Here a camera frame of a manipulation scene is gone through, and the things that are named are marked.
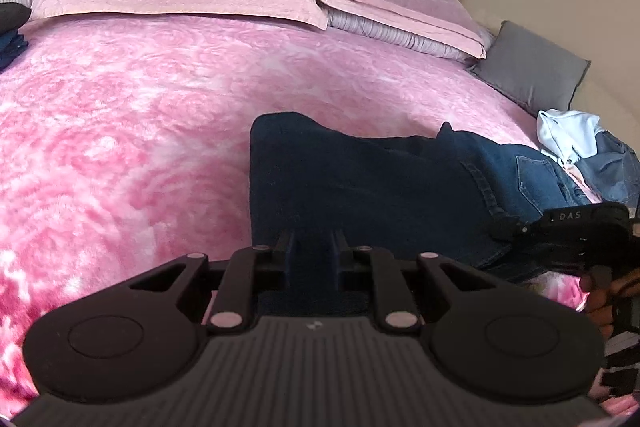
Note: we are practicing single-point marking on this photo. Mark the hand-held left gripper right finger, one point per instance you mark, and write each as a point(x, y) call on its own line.
point(340, 257)

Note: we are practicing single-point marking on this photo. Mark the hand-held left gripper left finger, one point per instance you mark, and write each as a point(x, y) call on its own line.
point(287, 257)

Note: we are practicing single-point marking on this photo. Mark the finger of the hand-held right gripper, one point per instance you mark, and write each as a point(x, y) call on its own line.
point(512, 229)

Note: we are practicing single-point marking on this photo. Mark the dark blue jeans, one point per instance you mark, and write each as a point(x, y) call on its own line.
point(375, 187)

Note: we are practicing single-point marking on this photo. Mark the person's right hand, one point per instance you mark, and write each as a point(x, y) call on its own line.
point(600, 307)

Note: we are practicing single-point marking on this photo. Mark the grey cushion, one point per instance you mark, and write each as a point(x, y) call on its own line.
point(530, 67)

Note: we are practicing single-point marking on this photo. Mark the pink floral blanket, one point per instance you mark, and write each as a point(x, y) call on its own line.
point(125, 132)

